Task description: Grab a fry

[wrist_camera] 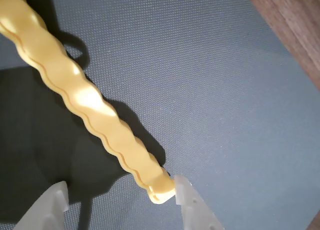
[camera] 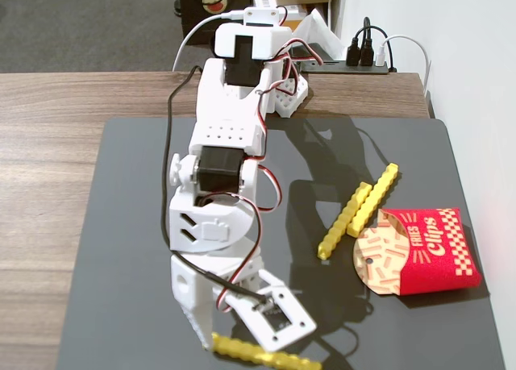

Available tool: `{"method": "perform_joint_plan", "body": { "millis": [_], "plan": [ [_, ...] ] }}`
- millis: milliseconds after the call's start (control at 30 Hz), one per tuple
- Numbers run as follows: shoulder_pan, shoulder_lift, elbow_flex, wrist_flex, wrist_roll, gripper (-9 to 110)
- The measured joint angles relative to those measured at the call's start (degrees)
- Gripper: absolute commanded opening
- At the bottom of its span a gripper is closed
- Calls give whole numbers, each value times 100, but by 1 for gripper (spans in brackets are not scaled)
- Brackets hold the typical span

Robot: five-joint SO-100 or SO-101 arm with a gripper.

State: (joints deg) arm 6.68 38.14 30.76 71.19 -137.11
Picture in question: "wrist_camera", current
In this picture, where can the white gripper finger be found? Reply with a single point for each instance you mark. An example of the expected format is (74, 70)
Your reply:
(47, 210)
(195, 210)

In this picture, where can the yellow crinkle-cut plastic fry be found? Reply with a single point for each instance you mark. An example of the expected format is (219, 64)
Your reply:
(85, 92)

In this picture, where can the dark grey textured mat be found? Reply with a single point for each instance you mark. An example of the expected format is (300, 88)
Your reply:
(200, 102)

